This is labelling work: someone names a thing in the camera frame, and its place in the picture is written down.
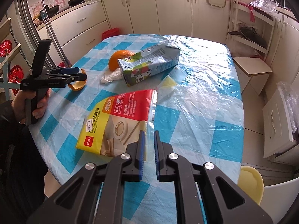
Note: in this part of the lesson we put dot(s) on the small white wooden stool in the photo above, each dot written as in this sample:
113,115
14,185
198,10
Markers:
257,71

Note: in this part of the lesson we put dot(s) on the orange peel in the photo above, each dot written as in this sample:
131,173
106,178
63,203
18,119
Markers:
78,85

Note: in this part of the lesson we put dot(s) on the open white drawer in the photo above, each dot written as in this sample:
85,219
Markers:
279,137

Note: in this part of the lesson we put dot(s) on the clear plastic bag in drawer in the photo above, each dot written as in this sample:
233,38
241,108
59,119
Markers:
289,98

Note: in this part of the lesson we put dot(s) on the person's left hand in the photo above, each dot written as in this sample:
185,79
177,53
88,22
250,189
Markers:
18,104

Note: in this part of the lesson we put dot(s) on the white tissue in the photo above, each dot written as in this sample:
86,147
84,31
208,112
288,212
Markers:
110,76

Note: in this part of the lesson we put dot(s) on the yellow plastic trash bin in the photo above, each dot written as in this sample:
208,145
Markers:
251,182

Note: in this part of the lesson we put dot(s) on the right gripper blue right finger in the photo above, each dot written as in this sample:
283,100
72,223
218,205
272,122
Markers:
165,173

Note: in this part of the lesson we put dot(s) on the red plastic container on floor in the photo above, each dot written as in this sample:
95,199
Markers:
110,33

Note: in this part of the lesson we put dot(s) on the white lower kitchen cabinets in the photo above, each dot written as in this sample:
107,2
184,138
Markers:
78,29

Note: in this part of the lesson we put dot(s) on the blue white milk carton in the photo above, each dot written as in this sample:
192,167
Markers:
149,62

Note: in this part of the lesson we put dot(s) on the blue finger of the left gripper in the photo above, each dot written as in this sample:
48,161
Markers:
62,70
64,79

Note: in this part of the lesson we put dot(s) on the red cloth on shelf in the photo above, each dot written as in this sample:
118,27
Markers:
250,8

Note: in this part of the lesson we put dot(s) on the blue white checkered tablecloth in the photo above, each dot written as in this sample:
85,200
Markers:
199,111

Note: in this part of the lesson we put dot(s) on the black frying pan on shelf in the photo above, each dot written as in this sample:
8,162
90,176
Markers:
250,34

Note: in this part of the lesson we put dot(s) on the black pan on stove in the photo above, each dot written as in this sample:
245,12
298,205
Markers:
52,11

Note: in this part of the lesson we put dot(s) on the wooden blue side rack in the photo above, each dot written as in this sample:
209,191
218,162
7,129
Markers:
6,29

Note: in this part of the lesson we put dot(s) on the whole orange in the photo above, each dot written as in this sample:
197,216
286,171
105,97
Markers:
121,54

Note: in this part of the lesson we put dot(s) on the red yellow tape package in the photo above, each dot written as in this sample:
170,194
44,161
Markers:
116,121

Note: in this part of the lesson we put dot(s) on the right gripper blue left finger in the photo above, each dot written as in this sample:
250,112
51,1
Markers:
134,171

